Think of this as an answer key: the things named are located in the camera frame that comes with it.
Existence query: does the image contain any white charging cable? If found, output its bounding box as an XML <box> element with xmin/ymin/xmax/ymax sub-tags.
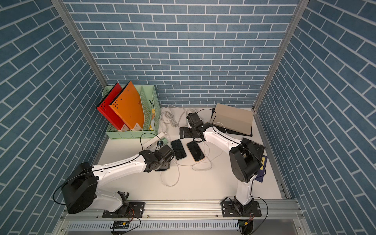
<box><xmin>176</xmin><ymin>140</ymin><xmax>225</xmax><ymax>171</ymax></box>

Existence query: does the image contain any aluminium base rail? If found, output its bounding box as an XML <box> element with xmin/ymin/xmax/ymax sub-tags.
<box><xmin>59</xmin><ymin>198</ymin><xmax>304</xmax><ymax>222</ymax></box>

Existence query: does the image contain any white cable of left phone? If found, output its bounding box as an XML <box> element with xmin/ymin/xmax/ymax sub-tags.
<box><xmin>160</xmin><ymin>158</ymin><xmax>180</xmax><ymax>188</ymax></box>

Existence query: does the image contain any dark book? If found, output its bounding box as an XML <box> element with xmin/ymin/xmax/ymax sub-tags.
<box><xmin>256</xmin><ymin>155</ymin><xmax>268</xmax><ymax>183</ymax></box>

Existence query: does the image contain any orange file folder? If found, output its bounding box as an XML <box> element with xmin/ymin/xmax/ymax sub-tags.
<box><xmin>110</xmin><ymin>81</ymin><xmax>145</xmax><ymax>131</ymax></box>

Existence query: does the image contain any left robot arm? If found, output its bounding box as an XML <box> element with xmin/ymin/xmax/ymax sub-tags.
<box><xmin>60</xmin><ymin>145</ymin><xmax>175</xmax><ymax>217</ymax></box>

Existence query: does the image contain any beige file box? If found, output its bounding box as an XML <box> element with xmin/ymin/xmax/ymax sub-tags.
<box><xmin>210</xmin><ymin>103</ymin><xmax>254</xmax><ymax>136</ymax></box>

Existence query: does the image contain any mint green file rack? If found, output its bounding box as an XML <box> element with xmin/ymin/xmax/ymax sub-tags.
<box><xmin>106</xmin><ymin>85</ymin><xmax>161</xmax><ymax>140</ymax></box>

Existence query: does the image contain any small black controller box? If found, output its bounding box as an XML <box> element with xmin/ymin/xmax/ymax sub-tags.
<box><xmin>110</xmin><ymin>221</ymin><xmax>130</xmax><ymax>230</ymax></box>

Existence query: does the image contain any grey coiled power cord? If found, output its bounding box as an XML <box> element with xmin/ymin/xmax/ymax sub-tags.
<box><xmin>160</xmin><ymin>105</ymin><xmax>189</xmax><ymax>128</ymax></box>

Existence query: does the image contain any black phone light case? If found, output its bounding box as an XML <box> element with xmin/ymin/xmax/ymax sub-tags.
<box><xmin>171</xmin><ymin>140</ymin><xmax>187</xmax><ymax>161</ymax></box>

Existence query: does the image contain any white power strip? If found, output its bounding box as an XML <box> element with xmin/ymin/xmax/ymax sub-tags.
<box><xmin>143</xmin><ymin>132</ymin><xmax>168</xmax><ymax>152</ymax></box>

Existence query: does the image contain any red file folder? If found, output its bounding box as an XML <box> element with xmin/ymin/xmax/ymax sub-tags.
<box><xmin>97</xmin><ymin>83</ymin><xmax>125</xmax><ymax>131</ymax></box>

